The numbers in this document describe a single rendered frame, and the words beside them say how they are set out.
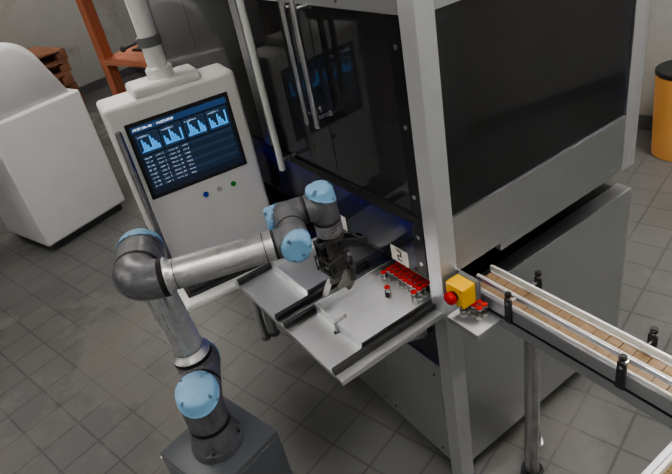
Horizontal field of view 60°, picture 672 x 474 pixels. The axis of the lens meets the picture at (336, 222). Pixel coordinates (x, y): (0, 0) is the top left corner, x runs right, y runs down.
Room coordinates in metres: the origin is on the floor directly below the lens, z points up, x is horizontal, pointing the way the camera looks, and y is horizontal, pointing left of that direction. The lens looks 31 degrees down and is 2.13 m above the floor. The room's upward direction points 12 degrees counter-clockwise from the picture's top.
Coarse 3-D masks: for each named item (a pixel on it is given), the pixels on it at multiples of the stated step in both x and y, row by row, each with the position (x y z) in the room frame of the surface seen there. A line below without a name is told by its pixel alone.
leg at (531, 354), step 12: (528, 348) 1.27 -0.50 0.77; (528, 360) 1.27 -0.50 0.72; (528, 372) 1.27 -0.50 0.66; (528, 384) 1.27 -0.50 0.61; (528, 396) 1.27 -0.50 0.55; (528, 408) 1.27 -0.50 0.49; (528, 420) 1.27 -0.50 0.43; (528, 432) 1.27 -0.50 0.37; (528, 444) 1.27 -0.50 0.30; (528, 456) 1.27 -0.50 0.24; (528, 468) 1.27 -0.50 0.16
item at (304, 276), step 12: (312, 240) 1.92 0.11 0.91; (312, 252) 1.87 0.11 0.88; (360, 252) 1.81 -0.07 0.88; (372, 252) 1.74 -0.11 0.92; (276, 264) 1.83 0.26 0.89; (288, 264) 1.83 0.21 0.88; (300, 264) 1.81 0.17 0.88; (312, 264) 1.79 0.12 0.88; (288, 276) 1.71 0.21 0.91; (300, 276) 1.73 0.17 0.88; (312, 276) 1.72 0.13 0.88; (324, 276) 1.70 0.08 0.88; (300, 288) 1.64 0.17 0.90; (312, 288) 1.61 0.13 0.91
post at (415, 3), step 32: (416, 0) 1.38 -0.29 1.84; (416, 32) 1.37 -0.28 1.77; (416, 64) 1.38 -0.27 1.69; (416, 96) 1.39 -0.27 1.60; (416, 128) 1.41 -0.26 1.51; (416, 160) 1.42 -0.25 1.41; (448, 192) 1.40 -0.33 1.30; (448, 224) 1.39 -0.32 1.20; (448, 256) 1.39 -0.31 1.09; (448, 352) 1.38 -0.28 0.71; (448, 384) 1.39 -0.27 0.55; (448, 416) 1.41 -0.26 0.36
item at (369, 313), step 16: (368, 272) 1.63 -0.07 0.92; (352, 288) 1.59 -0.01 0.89; (368, 288) 1.58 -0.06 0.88; (320, 304) 1.52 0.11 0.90; (336, 304) 1.53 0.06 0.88; (352, 304) 1.52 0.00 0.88; (368, 304) 1.50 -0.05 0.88; (384, 304) 1.48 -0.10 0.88; (400, 304) 1.47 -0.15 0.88; (416, 304) 1.45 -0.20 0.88; (352, 320) 1.44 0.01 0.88; (368, 320) 1.42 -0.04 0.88; (384, 320) 1.41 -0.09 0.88; (400, 320) 1.37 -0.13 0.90; (352, 336) 1.33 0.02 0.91; (368, 336) 1.35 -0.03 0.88
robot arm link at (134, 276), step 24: (288, 216) 1.25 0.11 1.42; (240, 240) 1.19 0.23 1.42; (264, 240) 1.17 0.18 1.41; (288, 240) 1.15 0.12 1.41; (120, 264) 1.17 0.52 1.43; (144, 264) 1.15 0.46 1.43; (168, 264) 1.15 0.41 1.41; (192, 264) 1.14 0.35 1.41; (216, 264) 1.14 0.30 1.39; (240, 264) 1.14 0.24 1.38; (120, 288) 1.14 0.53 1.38; (144, 288) 1.11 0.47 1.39; (168, 288) 1.11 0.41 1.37
